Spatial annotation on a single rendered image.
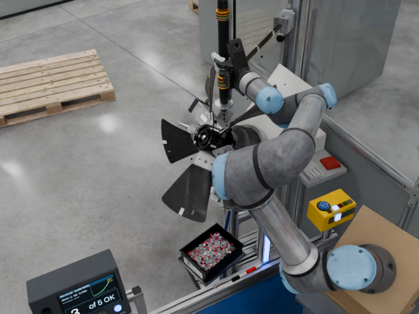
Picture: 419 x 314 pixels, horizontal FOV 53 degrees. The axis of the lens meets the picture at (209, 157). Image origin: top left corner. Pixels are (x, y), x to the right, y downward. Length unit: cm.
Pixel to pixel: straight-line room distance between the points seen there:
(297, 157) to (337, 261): 37
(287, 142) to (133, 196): 242
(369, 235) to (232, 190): 58
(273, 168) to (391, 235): 58
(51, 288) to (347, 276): 83
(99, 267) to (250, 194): 55
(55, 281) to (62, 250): 175
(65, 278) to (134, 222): 181
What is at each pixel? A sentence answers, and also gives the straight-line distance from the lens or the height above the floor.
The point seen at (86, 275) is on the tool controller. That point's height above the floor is 125.
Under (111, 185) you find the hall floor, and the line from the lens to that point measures 344.
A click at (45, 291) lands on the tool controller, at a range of 134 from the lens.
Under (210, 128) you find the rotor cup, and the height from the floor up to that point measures 126.
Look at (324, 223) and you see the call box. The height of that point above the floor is 103.
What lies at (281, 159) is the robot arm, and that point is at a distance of 97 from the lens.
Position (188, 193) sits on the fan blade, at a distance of 183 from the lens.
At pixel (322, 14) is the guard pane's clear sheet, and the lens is 219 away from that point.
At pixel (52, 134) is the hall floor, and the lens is 417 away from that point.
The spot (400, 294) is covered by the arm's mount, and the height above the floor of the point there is 117.
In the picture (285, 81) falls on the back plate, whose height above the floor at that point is 132.
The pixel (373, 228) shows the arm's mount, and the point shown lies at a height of 125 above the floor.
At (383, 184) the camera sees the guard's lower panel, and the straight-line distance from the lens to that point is 215.
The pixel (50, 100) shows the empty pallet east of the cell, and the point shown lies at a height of 15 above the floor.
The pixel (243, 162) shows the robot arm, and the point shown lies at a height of 165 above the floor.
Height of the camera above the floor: 230
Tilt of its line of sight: 40 degrees down
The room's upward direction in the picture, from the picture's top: 2 degrees counter-clockwise
